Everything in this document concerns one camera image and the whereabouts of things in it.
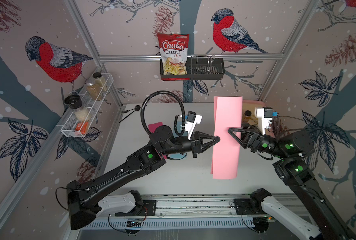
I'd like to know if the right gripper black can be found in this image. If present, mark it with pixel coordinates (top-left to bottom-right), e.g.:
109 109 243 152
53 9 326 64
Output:
228 123 289 162

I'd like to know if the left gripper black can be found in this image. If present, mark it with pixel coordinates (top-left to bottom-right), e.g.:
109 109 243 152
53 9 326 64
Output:
159 131 218 159

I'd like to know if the light blue paper sheet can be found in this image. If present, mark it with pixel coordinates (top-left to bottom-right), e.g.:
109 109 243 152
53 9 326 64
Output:
166 153 188 161

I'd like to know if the light pink paper sheet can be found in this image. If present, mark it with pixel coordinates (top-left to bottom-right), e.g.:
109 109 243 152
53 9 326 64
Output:
211 97 243 180

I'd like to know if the magenta paper sheet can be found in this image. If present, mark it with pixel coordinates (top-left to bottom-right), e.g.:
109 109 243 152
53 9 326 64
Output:
148 122 172 160

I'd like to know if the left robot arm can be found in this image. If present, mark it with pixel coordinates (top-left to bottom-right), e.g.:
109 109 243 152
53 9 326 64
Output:
66 125 221 231

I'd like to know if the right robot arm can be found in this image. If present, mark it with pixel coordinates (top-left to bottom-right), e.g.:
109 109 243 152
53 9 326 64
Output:
228 124 356 240

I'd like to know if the beige cloth napkin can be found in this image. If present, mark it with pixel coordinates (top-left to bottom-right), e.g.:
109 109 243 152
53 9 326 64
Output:
242 101 266 126

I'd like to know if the pink plastic tray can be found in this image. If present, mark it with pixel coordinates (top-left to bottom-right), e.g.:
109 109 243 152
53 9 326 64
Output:
242 100 275 137

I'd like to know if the red pepper spice jar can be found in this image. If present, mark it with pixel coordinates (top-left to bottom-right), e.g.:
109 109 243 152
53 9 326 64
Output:
243 110 252 125

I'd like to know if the black spoon on table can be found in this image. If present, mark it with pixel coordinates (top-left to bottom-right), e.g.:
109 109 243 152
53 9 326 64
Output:
119 105 141 123

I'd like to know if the Chuba cassava chips bag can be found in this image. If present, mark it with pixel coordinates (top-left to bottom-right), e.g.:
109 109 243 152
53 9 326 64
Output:
157 33 190 80

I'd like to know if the tan spice bottle front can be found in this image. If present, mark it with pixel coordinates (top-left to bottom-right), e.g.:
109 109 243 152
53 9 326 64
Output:
86 80 103 101

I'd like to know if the tan spice bottle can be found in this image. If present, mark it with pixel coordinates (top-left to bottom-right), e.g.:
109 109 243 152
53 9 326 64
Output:
92 73 107 92
86 80 103 101

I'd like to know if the tan spice bottle rear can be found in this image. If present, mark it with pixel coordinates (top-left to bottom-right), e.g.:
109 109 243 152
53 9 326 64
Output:
92 73 107 92

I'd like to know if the small red box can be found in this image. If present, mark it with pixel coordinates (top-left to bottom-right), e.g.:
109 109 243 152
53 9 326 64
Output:
75 122 88 135

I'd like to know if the black lid grinder jar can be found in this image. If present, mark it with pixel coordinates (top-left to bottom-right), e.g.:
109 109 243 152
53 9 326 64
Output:
64 95 92 122

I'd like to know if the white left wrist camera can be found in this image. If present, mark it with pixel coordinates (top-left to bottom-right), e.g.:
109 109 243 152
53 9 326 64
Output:
185 111 203 140

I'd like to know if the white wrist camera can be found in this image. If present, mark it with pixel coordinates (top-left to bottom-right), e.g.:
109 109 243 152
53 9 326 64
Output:
255 107 278 135
185 111 203 140

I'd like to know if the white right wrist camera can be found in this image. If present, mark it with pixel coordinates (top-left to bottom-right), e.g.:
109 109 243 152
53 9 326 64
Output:
255 107 278 135

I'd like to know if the black corrugated cable hose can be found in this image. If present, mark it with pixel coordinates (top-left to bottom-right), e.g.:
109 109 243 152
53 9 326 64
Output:
140 90 186 136

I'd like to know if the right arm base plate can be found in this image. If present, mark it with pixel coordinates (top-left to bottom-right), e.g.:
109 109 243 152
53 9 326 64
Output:
233 199 267 215

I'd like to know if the black wire wall basket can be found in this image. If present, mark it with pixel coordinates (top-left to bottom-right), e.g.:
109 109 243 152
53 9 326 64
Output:
159 57 225 81

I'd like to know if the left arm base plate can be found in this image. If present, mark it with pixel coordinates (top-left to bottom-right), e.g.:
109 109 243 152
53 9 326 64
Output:
129 200 157 217

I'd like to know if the clear acrylic wall shelf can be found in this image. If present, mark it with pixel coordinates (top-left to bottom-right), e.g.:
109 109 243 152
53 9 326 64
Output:
61 74 113 138

